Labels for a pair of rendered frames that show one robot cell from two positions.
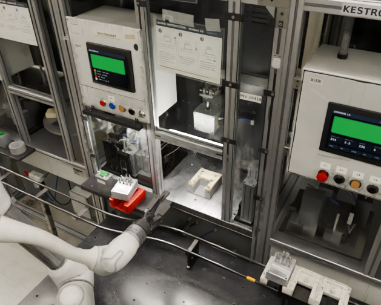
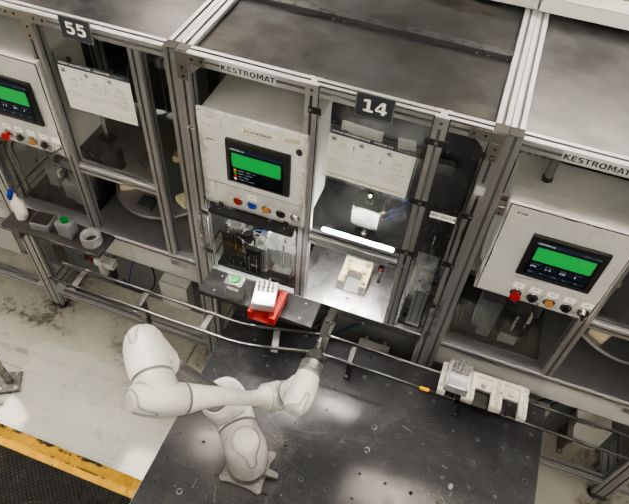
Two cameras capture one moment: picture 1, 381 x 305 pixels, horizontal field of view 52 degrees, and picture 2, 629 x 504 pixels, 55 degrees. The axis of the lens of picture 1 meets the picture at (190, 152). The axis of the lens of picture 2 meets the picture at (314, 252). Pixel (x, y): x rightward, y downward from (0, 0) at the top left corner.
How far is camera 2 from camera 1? 0.94 m
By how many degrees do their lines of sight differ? 18
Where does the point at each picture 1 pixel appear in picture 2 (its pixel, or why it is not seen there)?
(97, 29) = (244, 127)
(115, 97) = (258, 197)
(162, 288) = (322, 406)
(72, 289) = (246, 433)
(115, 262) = (303, 406)
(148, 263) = not seen: hidden behind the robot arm
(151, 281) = not seen: hidden behind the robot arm
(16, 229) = (208, 396)
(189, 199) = (339, 298)
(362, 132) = (565, 262)
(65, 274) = (229, 414)
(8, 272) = (83, 386)
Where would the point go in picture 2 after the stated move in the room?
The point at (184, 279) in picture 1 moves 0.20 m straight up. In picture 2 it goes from (344, 391) to (348, 369)
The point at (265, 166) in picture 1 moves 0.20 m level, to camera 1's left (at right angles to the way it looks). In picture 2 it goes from (447, 279) to (397, 285)
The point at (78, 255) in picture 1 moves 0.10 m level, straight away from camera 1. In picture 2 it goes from (253, 400) to (239, 379)
